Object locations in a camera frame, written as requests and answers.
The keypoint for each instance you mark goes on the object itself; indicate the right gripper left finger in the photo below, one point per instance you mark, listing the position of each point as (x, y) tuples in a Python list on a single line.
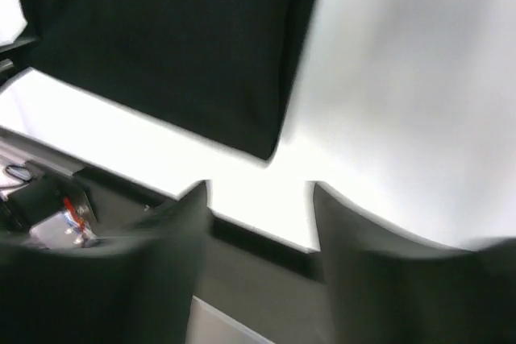
[(133, 286)]

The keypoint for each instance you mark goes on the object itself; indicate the black t shirt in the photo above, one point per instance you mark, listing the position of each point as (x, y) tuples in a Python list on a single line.
[(222, 69)]

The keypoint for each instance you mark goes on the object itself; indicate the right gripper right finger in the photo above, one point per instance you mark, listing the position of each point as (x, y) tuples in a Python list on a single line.
[(388, 286)]

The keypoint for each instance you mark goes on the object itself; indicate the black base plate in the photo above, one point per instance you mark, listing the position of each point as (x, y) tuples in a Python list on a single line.
[(269, 287)]

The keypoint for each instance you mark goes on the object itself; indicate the aluminium rail frame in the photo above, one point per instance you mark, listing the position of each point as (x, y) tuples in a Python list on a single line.
[(23, 148)]

